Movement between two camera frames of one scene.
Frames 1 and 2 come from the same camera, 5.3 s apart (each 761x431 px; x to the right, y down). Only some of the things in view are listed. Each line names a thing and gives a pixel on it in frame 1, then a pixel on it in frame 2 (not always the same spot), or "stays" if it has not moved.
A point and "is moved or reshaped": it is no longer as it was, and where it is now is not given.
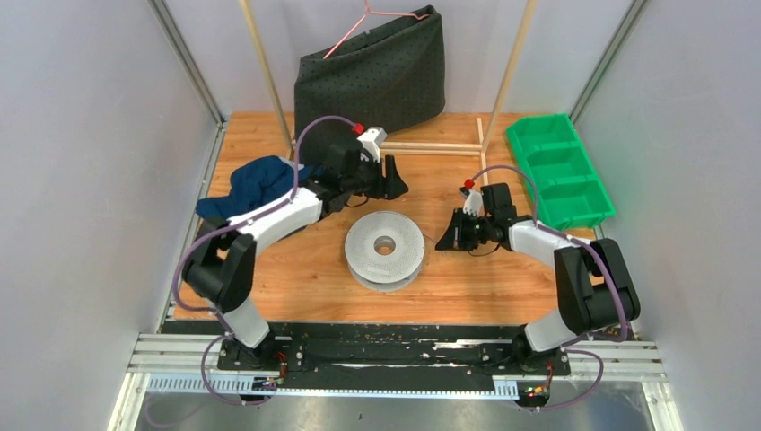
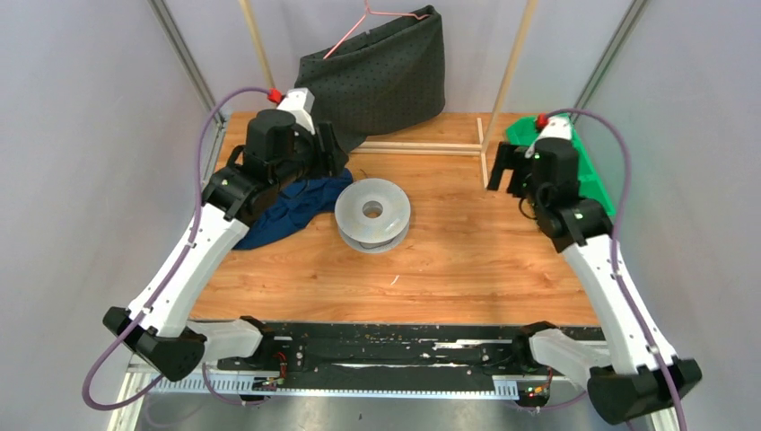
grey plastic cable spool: [384, 251] is moved or reshaped
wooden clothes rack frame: [402, 148] stays
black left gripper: [391, 184] to [330, 160]
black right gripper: [455, 238] to [510, 157]
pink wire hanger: [345, 41] stays
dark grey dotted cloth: [389, 76] stays
